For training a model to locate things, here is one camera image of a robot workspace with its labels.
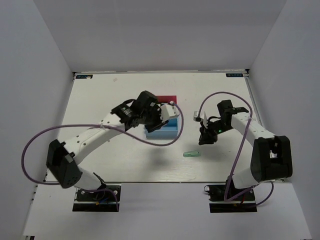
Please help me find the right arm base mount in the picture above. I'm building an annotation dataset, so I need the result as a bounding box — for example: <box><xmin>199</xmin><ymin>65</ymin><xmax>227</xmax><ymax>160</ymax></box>
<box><xmin>203</xmin><ymin>183</ymin><xmax>257</xmax><ymax>214</ymax></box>

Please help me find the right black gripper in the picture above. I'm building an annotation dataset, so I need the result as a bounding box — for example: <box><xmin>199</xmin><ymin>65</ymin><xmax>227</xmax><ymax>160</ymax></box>
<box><xmin>199</xmin><ymin>118</ymin><xmax>234</xmax><ymax>146</ymax></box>

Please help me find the blue table label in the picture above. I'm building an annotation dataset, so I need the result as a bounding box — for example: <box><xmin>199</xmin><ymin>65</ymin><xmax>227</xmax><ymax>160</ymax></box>
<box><xmin>75</xmin><ymin>74</ymin><xmax>93</xmax><ymax>79</ymax></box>
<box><xmin>225</xmin><ymin>73</ymin><xmax>244</xmax><ymax>78</ymax></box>

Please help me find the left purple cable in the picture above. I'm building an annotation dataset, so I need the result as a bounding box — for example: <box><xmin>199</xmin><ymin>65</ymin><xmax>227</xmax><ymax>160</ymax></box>
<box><xmin>21</xmin><ymin>101</ymin><xmax>185</xmax><ymax>212</ymax></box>

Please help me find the left blue table label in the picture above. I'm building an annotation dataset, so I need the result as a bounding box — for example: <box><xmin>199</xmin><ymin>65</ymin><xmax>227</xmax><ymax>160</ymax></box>
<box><xmin>75</xmin><ymin>74</ymin><xmax>93</xmax><ymax>79</ymax></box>

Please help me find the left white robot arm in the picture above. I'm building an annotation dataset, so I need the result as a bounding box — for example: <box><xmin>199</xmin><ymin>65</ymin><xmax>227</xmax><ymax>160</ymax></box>
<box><xmin>46</xmin><ymin>90</ymin><xmax>179</xmax><ymax>200</ymax></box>

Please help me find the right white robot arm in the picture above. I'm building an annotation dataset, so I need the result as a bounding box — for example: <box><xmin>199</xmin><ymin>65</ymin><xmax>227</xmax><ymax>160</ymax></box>
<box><xmin>193</xmin><ymin>100</ymin><xmax>293</xmax><ymax>200</ymax></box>

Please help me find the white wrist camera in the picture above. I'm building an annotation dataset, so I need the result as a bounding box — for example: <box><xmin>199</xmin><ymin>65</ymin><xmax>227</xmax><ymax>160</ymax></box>
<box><xmin>193</xmin><ymin>111</ymin><xmax>208</xmax><ymax>129</ymax></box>
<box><xmin>160</xmin><ymin>101</ymin><xmax>180</xmax><ymax>123</ymax></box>

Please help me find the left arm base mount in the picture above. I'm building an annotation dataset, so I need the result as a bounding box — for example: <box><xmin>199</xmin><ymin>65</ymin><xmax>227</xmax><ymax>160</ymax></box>
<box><xmin>72</xmin><ymin>184</ymin><xmax>122</xmax><ymax>213</ymax></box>

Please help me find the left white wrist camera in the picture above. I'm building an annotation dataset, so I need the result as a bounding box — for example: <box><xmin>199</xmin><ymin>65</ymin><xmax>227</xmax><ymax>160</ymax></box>
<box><xmin>160</xmin><ymin>101</ymin><xmax>180</xmax><ymax>123</ymax></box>

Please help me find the light blue container bin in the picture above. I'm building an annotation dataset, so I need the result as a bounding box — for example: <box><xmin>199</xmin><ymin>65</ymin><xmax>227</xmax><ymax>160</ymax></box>
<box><xmin>144</xmin><ymin>118</ymin><xmax>179</xmax><ymax>140</ymax></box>

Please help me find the red container bin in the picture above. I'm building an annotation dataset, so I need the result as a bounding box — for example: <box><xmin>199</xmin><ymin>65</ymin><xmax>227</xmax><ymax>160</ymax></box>
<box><xmin>157</xmin><ymin>95</ymin><xmax>177</xmax><ymax>104</ymax></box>

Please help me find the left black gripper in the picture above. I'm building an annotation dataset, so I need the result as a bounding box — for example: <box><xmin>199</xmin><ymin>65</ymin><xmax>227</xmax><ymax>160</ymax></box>
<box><xmin>141</xmin><ymin>104</ymin><xmax>169</xmax><ymax>133</ymax></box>

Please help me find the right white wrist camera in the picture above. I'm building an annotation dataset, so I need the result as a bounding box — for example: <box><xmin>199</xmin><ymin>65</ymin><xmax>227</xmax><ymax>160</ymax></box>
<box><xmin>193</xmin><ymin>111</ymin><xmax>208</xmax><ymax>129</ymax></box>

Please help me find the right blue table label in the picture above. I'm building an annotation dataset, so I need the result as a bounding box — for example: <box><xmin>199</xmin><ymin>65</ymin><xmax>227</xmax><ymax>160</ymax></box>
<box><xmin>225</xmin><ymin>73</ymin><xmax>244</xmax><ymax>78</ymax></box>

